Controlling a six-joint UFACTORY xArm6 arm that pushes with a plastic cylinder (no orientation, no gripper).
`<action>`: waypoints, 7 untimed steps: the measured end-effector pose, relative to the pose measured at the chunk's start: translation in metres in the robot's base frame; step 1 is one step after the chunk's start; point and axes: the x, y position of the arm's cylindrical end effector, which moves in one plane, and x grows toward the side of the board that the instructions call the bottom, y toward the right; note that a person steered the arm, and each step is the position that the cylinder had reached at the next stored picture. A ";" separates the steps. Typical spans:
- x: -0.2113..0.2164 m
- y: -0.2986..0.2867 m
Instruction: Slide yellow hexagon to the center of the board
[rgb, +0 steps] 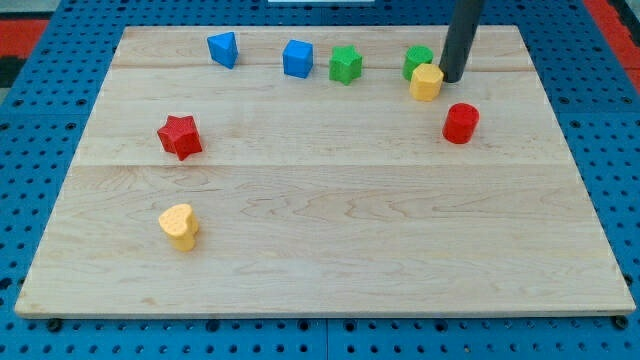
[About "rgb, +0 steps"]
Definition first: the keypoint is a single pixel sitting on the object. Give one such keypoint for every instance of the red star block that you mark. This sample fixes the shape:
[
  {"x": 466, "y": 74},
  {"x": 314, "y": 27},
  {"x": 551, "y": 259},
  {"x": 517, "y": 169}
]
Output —
[{"x": 179, "y": 135}]

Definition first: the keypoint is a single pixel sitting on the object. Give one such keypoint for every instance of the green star block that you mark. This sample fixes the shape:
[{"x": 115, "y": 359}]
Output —
[{"x": 345, "y": 64}]

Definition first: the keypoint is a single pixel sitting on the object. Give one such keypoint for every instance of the yellow hexagon block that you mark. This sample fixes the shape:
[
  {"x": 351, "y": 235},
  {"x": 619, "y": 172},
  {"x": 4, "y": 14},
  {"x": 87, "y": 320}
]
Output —
[{"x": 426, "y": 82}]

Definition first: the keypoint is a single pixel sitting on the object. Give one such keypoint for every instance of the green cylinder block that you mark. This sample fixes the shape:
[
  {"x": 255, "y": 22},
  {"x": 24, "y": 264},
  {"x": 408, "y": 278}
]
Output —
[{"x": 414, "y": 57}]

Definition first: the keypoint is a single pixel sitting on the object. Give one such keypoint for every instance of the blue triangle block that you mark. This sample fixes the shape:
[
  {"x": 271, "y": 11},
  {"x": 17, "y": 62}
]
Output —
[{"x": 223, "y": 49}]

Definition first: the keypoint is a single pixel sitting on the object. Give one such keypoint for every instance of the light wooden board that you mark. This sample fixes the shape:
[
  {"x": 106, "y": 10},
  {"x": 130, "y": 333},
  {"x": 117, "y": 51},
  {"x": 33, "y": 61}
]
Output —
[{"x": 316, "y": 199}]

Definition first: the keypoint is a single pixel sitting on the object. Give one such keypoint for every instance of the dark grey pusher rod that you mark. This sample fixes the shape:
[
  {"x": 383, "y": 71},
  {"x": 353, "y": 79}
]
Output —
[{"x": 459, "y": 38}]

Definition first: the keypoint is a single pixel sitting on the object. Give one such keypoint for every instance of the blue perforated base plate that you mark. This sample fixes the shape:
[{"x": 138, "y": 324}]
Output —
[{"x": 43, "y": 115}]

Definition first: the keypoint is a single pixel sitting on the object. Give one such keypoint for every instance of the red cylinder block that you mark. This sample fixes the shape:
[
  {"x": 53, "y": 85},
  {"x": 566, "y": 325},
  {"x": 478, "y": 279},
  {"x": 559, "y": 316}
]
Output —
[{"x": 460, "y": 123}]

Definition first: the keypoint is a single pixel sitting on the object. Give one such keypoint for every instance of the yellow heart block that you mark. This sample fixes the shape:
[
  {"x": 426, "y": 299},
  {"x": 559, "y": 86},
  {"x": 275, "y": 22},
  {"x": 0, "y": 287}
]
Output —
[{"x": 180, "y": 226}]

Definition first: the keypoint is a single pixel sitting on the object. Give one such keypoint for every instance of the blue cube block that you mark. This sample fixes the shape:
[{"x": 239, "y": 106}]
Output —
[{"x": 297, "y": 58}]

